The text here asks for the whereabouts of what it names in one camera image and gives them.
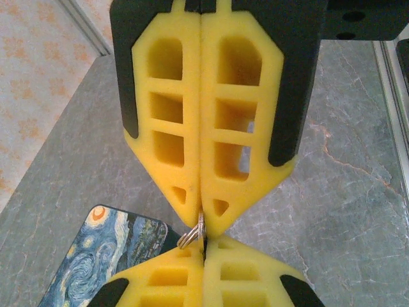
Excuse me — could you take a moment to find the aluminium frame post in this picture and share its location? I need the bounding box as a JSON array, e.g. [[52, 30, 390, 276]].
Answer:
[[62, 0, 112, 58]]

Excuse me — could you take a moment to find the silver split key ring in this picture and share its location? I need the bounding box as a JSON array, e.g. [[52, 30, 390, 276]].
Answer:
[[177, 223, 205, 249]]

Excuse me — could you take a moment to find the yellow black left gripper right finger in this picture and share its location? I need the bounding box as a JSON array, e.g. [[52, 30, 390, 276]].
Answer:
[[204, 235, 327, 307]]

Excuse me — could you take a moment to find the starry night patterned box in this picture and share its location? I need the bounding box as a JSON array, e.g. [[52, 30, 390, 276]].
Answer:
[[38, 204, 185, 307]]

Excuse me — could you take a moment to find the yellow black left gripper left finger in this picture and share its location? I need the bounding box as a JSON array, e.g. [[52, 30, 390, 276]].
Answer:
[[92, 244, 206, 307]]

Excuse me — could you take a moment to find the wide aluminium base beam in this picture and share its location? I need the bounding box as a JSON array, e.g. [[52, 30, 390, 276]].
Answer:
[[373, 40, 409, 167]]

